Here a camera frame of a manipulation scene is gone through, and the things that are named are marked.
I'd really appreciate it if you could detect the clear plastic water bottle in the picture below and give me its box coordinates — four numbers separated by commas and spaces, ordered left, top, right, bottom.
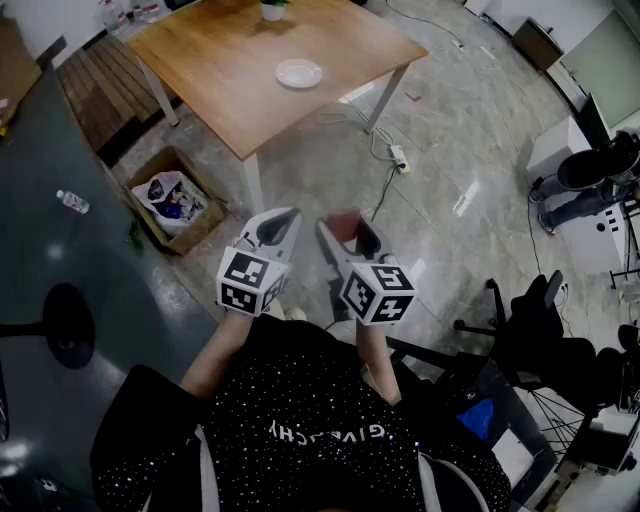
55, 189, 91, 215

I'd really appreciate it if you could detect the green plant in white pot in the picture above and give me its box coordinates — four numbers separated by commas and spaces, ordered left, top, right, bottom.
259, 0, 291, 22

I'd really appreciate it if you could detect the white round plate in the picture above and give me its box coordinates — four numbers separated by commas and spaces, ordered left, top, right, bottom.
275, 58, 324, 90

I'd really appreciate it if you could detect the white floor cable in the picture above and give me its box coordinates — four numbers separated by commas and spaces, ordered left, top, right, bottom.
315, 99, 401, 162

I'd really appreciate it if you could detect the black office chair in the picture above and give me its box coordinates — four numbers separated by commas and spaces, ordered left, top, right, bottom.
453, 269, 609, 406

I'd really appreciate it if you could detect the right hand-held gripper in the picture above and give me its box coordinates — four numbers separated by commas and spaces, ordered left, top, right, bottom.
315, 215, 417, 326

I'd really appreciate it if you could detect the person's white shoe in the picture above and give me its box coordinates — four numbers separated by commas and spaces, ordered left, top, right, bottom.
269, 298, 308, 322

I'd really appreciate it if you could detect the dark wooden slat bench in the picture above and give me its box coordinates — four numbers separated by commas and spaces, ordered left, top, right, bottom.
55, 34, 181, 169

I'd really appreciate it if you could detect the large clear water jug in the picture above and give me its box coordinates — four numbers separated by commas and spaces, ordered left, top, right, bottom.
102, 0, 130, 34

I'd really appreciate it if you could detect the person's black speckled shirt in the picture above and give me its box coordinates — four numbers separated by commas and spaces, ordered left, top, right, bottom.
89, 314, 511, 512

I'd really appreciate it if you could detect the white power strip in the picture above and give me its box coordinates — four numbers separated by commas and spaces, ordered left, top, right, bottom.
389, 144, 412, 175

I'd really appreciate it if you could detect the blue cloth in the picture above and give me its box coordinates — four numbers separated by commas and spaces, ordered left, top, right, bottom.
455, 398, 496, 444

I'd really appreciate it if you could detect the dark brown low cabinet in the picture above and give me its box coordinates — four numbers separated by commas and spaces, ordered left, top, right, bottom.
512, 17, 564, 71

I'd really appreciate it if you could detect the black round stool base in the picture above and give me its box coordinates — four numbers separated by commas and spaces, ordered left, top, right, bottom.
0, 283, 96, 370

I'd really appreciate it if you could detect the white cabinet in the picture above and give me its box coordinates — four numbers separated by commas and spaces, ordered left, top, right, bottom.
527, 116, 594, 184

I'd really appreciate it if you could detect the flat cardboard sheet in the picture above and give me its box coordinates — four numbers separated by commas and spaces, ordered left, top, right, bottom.
0, 17, 44, 131

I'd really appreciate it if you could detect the white plastic bag of rubbish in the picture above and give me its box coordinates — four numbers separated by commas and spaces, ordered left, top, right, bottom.
132, 170, 209, 237

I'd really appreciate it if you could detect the person's left forearm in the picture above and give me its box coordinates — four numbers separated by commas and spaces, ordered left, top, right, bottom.
179, 312, 256, 401

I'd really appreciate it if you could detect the black power cable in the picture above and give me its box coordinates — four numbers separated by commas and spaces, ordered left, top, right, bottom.
372, 164, 402, 222

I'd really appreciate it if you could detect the open cardboard box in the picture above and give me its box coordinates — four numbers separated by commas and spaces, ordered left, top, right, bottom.
123, 145, 229, 256

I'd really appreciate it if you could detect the person's right forearm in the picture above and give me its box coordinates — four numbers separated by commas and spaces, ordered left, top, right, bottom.
355, 319, 403, 407

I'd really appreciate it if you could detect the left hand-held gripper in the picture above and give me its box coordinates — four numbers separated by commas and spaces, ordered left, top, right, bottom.
215, 207, 304, 319

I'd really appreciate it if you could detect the wooden table with white legs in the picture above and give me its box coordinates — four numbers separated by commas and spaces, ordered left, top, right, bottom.
124, 0, 430, 216

